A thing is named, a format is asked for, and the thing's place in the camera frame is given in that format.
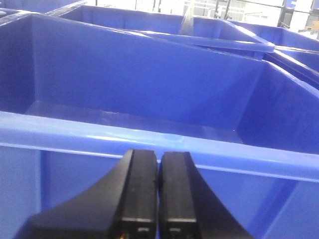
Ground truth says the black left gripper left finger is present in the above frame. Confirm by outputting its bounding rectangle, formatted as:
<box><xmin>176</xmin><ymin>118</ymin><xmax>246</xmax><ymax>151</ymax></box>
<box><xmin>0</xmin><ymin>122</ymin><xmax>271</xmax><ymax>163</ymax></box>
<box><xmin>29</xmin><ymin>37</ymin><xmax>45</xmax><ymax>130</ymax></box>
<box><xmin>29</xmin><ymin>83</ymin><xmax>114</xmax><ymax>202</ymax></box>
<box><xmin>15</xmin><ymin>149</ymin><xmax>158</xmax><ymax>239</ymax></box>

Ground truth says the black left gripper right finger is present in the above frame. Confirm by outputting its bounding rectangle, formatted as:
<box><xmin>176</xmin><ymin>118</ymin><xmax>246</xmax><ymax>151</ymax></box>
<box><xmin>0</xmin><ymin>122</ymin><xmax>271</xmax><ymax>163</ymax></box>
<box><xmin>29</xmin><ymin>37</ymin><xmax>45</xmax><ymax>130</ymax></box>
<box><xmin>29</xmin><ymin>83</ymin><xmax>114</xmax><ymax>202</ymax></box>
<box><xmin>159</xmin><ymin>151</ymin><xmax>253</xmax><ymax>239</ymax></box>

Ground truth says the blue plastic bin near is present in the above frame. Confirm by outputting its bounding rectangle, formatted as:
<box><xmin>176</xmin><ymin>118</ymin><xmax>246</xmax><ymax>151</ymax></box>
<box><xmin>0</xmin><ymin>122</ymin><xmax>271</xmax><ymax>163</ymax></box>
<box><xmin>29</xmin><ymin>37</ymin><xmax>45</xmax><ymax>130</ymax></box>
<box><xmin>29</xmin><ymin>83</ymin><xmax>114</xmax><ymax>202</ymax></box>
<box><xmin>0</xmin><ymin>13</ymin><xmax>319</xmax><ymax>239</ymax></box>

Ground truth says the blue plastic bin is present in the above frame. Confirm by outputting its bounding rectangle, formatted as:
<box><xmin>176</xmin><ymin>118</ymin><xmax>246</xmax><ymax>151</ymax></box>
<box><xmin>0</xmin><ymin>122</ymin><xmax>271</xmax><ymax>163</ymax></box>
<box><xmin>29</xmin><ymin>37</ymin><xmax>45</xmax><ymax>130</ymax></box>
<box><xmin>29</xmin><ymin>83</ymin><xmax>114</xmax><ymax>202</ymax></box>
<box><xmin>0</xmin><ymin>13</ymin><xmax>319</xmax><ymax>239</ymax></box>
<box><xmin>47</xmin><ymin>3</ymin><xmax>275</xmax><ymax>59</ymax></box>
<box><xmin>232</xmin><ymin>21</ymin><xmax>319</xmax><ymax>89</ymax></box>

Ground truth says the blue plastic bin behind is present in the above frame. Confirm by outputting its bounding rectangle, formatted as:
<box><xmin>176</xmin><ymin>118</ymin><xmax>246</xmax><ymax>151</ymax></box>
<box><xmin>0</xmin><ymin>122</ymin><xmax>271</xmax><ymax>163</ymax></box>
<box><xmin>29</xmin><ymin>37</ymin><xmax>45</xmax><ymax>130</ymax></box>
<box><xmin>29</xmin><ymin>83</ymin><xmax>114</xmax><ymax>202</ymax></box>
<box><xmin>47</xmin><ymin>3</ymin><xmax>275</xmax><ymax>59</ymax></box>

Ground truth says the blue plastic bin far right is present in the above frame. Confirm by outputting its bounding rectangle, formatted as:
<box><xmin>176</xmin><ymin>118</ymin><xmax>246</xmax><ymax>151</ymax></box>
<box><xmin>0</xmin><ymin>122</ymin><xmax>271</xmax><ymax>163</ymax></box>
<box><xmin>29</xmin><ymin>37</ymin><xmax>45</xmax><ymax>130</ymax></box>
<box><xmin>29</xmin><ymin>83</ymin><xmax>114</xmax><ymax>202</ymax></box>
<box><xmin>232</xmin><ymin>21</ymin><xmax>319</xmax><ymax>89</ymax></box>

